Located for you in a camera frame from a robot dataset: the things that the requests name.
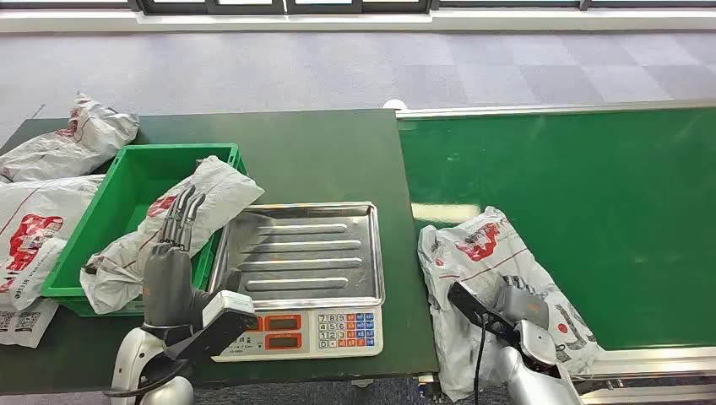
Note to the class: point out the electronic scale with steel tray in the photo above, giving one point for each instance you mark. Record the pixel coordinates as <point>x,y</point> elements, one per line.
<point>305,251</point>

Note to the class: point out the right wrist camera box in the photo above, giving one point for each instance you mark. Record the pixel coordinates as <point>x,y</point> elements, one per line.
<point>475,307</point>

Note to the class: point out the white red-printed courier package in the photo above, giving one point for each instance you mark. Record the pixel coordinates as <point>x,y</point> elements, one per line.
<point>84,140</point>
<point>224,190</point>
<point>475,262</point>
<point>33,235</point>

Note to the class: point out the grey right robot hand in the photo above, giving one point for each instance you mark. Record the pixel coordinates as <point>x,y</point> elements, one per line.
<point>523,304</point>

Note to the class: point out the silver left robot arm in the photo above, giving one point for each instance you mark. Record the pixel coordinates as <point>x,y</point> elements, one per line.
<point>131,358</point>

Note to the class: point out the white package with QR codes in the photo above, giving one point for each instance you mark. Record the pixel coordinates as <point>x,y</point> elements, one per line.
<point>25,324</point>

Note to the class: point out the white window sill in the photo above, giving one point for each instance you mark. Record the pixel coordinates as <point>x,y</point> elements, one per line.
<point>335,21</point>

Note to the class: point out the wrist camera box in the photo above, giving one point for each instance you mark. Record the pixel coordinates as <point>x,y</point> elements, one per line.
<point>475,307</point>
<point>226,304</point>

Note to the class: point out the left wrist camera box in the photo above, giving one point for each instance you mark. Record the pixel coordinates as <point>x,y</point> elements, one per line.
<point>226,304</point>

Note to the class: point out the green plastic crate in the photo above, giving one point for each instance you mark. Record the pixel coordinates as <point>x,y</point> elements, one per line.
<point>134,179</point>

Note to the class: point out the white round conveyor knob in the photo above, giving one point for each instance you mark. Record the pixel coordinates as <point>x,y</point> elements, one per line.
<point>394,104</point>

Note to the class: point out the green conveyor belt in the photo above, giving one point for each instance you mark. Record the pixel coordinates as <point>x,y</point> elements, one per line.
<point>587,195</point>

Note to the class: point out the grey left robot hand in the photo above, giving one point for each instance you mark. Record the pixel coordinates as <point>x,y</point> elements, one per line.
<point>167,285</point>

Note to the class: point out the dark window frame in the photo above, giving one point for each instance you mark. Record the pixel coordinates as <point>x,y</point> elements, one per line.
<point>246,7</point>

